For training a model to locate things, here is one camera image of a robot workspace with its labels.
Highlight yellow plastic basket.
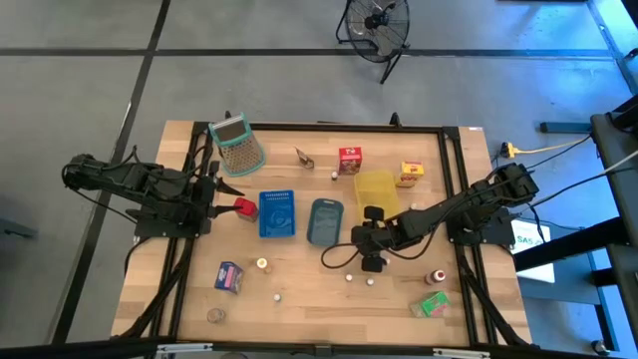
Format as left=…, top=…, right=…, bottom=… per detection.
left=353, top=170, right=403, bottom=225

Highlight blue metal bar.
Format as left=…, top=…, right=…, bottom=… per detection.
left=539, top=121, right=594, bottom=135

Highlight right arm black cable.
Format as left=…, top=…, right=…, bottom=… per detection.
left=320, top=241, right=361, bottom=271

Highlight blue plastic basket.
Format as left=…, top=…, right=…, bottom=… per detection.
left=257, top=188, right=297, bottom=239

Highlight red Froot Loops box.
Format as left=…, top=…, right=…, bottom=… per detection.
left=337, top=146, right=364, bottom=177

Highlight yellow Corn Pops box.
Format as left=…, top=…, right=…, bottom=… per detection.
left=396, top=160, right=426, bottom=189

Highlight brown paper packet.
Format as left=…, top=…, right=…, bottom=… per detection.
left=293, top=146, right=316, bottom=171

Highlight blue Frosted Flakes box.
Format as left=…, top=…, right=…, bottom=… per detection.
left=213, top=260, right=245, bottom=295

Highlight yellow power plug cord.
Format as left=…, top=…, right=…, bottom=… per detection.
left=500, top=134, right=593, bottom=160

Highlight white cable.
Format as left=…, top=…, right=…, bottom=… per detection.
left=600, top=149, right=638, bottom=176

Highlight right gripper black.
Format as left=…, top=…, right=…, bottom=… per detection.
left=351, top=204, right=398, bottom=274

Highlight grey-teal plastic basket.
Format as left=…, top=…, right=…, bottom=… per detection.
left=305, top=197, right=345, bottom=248

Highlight green packaged sponge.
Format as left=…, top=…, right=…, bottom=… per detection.
left=409, top=290, right=453, bottom=319

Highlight black aluminium table frame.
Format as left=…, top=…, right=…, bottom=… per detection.
left=117, top=110, right=534, bottom=350

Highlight red spice jar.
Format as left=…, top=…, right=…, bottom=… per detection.
left=233, top=196, right=260, bottom=223

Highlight dark grey side table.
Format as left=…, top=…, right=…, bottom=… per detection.
left=590, top=94, right=638, bottom=359

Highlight black power cable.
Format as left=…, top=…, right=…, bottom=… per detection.
left=517, top=166, right=638, bottom=210

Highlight white printed sign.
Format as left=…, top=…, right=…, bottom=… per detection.
left=510, top=218, right=556, bottom=284

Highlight black floor fan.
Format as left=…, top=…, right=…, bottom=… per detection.
left=334, top=0, right=412, bottom=86

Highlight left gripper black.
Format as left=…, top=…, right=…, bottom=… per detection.
left=192, top=174, right=246, bottom=236

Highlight black rig beam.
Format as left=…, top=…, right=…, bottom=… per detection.
left=0, top=337, right=638, bottom=359

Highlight teal-framed metal box grater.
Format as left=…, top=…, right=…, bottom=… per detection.
left=207, top=112, right=267, bottom=179

